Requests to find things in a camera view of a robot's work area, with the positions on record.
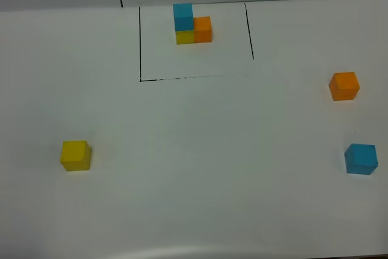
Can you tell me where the orange template block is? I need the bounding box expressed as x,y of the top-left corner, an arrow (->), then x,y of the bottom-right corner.
193,16 -> 213,43

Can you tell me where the blue template block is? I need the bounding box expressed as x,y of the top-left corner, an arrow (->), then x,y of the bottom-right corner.
173,3 -> 193,32

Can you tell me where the yellow template block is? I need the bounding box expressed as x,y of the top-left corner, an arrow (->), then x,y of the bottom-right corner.
175,30 -> 195,45

